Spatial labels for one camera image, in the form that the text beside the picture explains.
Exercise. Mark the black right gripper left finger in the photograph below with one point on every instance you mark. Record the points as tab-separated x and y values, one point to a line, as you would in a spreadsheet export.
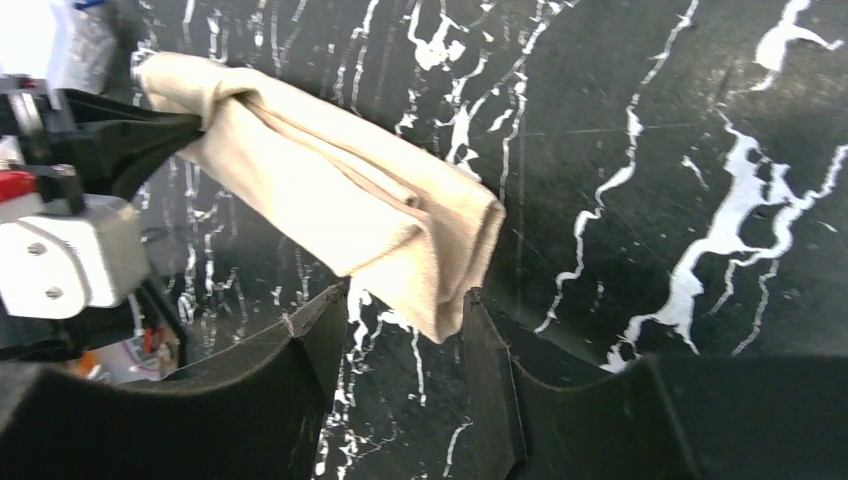
252	411

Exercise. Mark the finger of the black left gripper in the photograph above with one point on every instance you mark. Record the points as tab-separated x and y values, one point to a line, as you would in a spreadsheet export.
114	147

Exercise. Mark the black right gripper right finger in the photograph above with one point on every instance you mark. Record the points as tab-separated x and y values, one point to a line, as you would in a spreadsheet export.
539	412

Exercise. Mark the beige cloth napkin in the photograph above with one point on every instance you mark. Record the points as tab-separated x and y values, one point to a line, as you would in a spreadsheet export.
406	226

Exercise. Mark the clear plastic box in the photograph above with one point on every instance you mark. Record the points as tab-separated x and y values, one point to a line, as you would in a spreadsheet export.
84	45

